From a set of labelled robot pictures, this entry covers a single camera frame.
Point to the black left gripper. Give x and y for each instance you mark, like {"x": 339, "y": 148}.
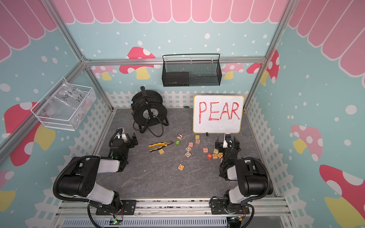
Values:
{"x": 130, "y": 141}

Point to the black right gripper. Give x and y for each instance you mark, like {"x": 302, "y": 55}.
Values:
{"x": 237, "y": 147}

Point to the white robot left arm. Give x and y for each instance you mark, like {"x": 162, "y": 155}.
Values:
{"x": 78, "y": 180}

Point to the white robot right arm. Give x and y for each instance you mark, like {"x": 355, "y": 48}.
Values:
{"x": 252, "y": 177}

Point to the red block letter B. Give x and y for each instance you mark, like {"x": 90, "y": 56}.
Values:
{"x": 209, "y": 156}

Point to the yellow framed whiteboard PEAR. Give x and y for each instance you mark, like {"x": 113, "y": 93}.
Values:
{"x": 218, "y": 114}

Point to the yellow black pliers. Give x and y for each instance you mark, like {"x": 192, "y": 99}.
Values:
{"x": 159, "y": 145}

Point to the wooden block orange Q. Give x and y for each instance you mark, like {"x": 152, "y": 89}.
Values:
{"x": 181, "y": 167}

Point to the clear plastic bag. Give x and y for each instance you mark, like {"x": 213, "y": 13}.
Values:
{"x": 71, "y": 99}

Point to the black box in basket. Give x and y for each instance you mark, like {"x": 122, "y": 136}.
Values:
{"x": 172, "y": 79}

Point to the black cable reel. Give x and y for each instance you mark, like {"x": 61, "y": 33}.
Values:
{"x": 148, "y": 110}

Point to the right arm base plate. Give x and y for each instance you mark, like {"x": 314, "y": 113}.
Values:
{"x": 225, "y": 207}

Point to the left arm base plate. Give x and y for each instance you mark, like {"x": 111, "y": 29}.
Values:
{"x": 124, "y": 207}

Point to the black wire mesh basket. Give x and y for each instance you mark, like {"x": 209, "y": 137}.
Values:
{"x": 204, "y": 69}

